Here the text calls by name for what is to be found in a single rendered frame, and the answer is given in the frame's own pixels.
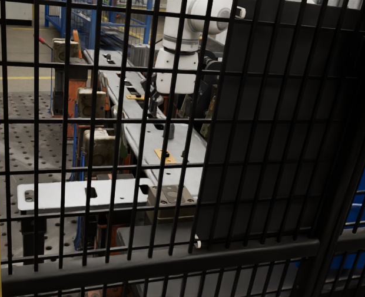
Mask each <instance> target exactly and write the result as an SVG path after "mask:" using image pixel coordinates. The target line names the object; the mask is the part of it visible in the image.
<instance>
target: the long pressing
mask: <svg viewBox="0 0 365 297"><path fill-rule="evenodd" d="M83 53H84V55H85V57H86V58H87V60H88V62H89V63H90V64H94V50H93V49H87V50H84V51H83ZM107 54H111V60H107V59H106V58H104V57H103V55H107ZM107 61H113V62H114V63H115V64H109V63H108V62H107ZM121 61H122V52H121V51H103V50H100V51H99V65H117V66H121ZM103 71H104V72H105V75H106V76H107V78H108V83H109V85H108V86H107V87H108V95H109V97H110V99H111V100H112V102H113V103H114V105H118V96H119V88H120V78H119V77H118V76H117V75H116V74H120V73H121V72H120V71H107V70H98V73H99V72H103ZM125 77H126V79H125V81H128V82H130V84H131V85H132V86H126V85H125V86H124V99H123V106H122V110H123V112H124V115H125V118H142V112H143V109H142V108H141V107H140V105H139V104H138V103H137V102H136V100H135V99H128V98H127V97H126V95H131V93H130V92H129V91H128V89H127V88H134V89H135V90H136V92H137V93H140V94H141V95H145V92H144V90H143V88H142V86H141V84H140V82H141V81H142V80H144V79H145V77H144V76H143V75H142V74H141V73H140V72H132V71H126V73H125ZM143 101H144V100H143ZM157 101H158V106H159V105H161V104H162V103H163V101H164V99H163V97H162V96H161V95H160V96H159V97H158V98H157ZM156 117H157V118H166V116H165V115H164V114H163V113H162V112H161V110H160V109H159V108H158V107H157V116H156ZM154 125H155V124H146V129H145V140H144V150H143V155H142V164H160V161H161V160H160V159H159V158H158V156H157V155H156V153H155V151H154V149H162V144H163V139H164V138H163V137H162V136H163V130H157V129H156V127H155V126H154ZM160 125H163V126H164V125H165V124H160ZM174 125H175V131H174V138H173V139H168V145H167V150H168V151H169V152H170V153H171V155H172V156H173V158H174V159H175V160H176V162H177V163H183V157H181V156H182V152H183V150H184V149H185V142H186V137H187V130H188V124H174ZM124 129H125V138H126V141H127V142H128V144H129V146H130V147H131V150H132V152H133V153H134V155H135V157H136V158H137V159H138V149H139V143H140V132H141V124H124ZM148 131H149V132H150V133H149V132H148ZM206 147H207V142H206V141H205V140H204V139H203V138H202V137H201V136H200V135H199V133H198V132H197V131H196V130H195V129H194V128H193V131H192V135H191V143H190V149H189V154H188V161H189V163H203V162H204V157H205V151H206ZM202 170H203V168H202V167H192V168H186V172H185V179H184V185H185V186H186V188H187V189H188V191H189V192H190V193H191V195H192V196H193V198H194V199H195V201H196V202H197V197H198V191H199V186H200V180H201V174H202ZM143 171H144V173H145V175H146V177H147V178H148V179H151V180H152V182H153V184H154V185H155V186H157V183H158V175H159V169H148V170H143ZM167 173H169V174H170V175H168V174H167ZM180 175H181V168H177V169H164V174H163V180H162V185H172V184H179V182H180Z"/></svg>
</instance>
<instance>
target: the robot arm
mask: <svg viewBox="0 0 365 297"><path fill-rule="evenodd" d="M181 2H182V0H167V9H166V12H176V13H180V11H181ZM207 2H208V0H187V8H186V14H194V15H205V13H206V9H207ZM232 2H233V0H213V7H212V11H211V16H212V17H224V18H229V17H230V12H231V6H232ZM179 20H180V18H174V17H167V16H166V17H165V24H164V33H163V39H162V45H163V46H164V48H160V50H159V53H158V57H157V60H156V63H155V68H173V64H174V55H175V47H176V42H177V33H178V24H179ZM204 21H205V20H199V19H187V18H185V21H184V29H183V35H182V43H181V51H180V59H179V64H178V69H189V70H197V66H198V53H196V50H198V46H199V40H200V33H201V32H203V28H204ZM227 28H228V22H217V21H210V26H209V30H208V34H210V35H217V34H220V33H222V32H223V31H225V30H226V29H227ZM171 77H172V73H158V72H154V74H153V75H152V77H151V83H152V86H153V87H155V88H154V89H153V90H152V91H151V92H150V104H149V112H150V113H151V115H152V116H153V117H156V116H157V107H158V101H157V98H158V97H159V96H160V95H161V94H162V93H165V94H169V93H170V86H171ZM195 78H196V74H177V80H176V85H175V94H188V96H189V98H188V99H187V100H186V105H185V114H186V115H187V116H188V117H190V111H191V104H192V99H193V92H194V85H195ZM140 84H141V86H142V88H143V90H144V92H145V85H146V79H144V80H142V81H141V82H140ZM207 87H208V85H207V84H206V83H205V82H204V81H202V80H201V81H200V87H199V92H198V98H200V97H201V96H202V95H203V92H204V91H205V90H206V89H207Z"/></svg>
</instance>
